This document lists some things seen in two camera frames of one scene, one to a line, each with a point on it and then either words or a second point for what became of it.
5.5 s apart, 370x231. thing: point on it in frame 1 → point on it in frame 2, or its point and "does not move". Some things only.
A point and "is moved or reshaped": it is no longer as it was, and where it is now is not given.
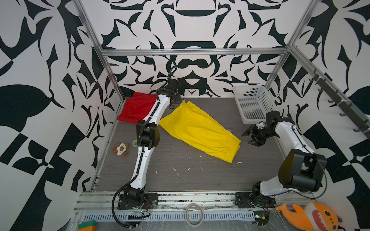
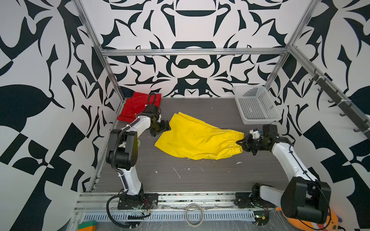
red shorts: [136, 108] does not move
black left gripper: [178, 98] → [165, 127]
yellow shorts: [206, 134] is moved or reshaped
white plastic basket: [253, 102] does not move
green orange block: [86, 225] does not move
